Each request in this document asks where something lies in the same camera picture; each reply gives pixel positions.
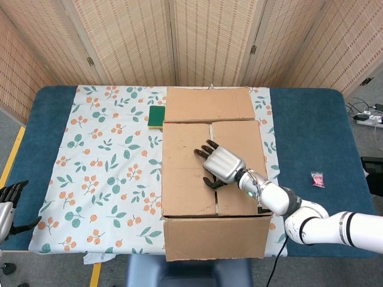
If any woven bamboo folding screen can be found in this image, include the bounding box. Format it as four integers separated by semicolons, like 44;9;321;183
0;0;383;124

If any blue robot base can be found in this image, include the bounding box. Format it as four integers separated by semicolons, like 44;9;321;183
125;255;254;287

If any floral fruit print tablecloth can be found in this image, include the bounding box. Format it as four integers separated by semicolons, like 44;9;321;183
28;85;289;258

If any green yellow sponge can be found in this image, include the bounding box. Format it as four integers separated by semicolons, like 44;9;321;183
148;105;166;131

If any blue padded table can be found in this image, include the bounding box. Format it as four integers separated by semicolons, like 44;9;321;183
0;86;379;259

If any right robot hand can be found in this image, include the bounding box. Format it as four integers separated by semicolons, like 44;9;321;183
193;139;247;190

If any black equipment box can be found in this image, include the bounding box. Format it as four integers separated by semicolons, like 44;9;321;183
360;155;383;196

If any white power strip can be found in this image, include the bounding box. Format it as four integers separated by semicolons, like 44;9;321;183
353;111;383;127

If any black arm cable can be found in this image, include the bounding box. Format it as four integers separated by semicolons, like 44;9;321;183
265;235;288;287

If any brown cardboard box red top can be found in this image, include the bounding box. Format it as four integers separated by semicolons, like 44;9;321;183
160;86;274;262

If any pink snack packet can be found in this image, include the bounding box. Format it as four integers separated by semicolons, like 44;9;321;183
310;170;327;190

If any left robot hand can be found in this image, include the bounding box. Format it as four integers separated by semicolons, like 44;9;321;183
0;180;42;243

